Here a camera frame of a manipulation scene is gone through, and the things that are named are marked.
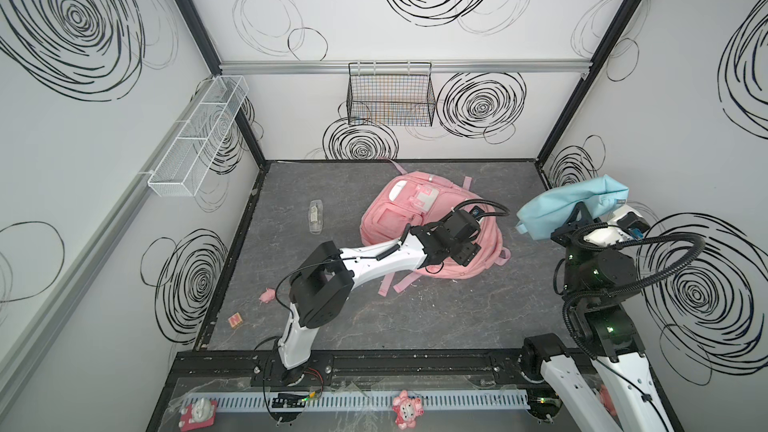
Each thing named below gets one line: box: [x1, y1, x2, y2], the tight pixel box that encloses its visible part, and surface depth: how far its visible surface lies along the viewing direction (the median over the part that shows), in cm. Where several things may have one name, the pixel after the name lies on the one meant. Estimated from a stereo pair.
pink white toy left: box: [178, 398, 218, 432], surface depth 64 cm
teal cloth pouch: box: [514, 174, 630, 239], surface depth 66 cm
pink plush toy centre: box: [392, 389, 425, 430], surface depth 67 cm
